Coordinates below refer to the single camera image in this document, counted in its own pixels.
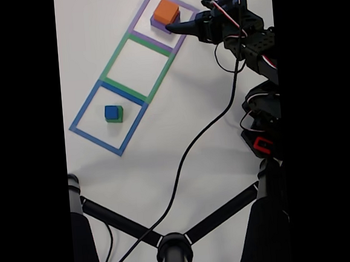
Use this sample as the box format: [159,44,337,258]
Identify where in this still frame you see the black camera tripod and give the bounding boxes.
[67,156,293,262]

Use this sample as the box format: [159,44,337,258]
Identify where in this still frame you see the purple block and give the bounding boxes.
[149,9,184,36]

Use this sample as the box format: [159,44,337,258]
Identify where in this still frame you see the blue square frame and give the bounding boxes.
[65,76,152,160]

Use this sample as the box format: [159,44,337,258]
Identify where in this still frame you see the thick black camera cable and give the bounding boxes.
[82,0,264,262]

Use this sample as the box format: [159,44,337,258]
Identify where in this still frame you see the red white servo cable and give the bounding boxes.
[210,0,278,74]

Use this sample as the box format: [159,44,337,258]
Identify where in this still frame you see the orange cube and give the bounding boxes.
[151,0,182,26]

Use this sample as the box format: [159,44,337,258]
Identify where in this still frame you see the small blue cube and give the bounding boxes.
[103,104,118,119]

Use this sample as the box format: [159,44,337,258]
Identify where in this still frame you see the thin black cable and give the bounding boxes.
[97,222,116,262]

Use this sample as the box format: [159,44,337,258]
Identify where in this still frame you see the green cube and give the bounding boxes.
[104,105,125,124]

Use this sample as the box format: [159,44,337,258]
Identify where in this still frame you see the green square frame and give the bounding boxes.
[96,29,181,109]

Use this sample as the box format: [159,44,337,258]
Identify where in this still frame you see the thin black looped wire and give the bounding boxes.
[213,40,247,74]

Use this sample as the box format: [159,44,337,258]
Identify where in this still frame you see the purple square frame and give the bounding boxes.
[128,0,203,58]

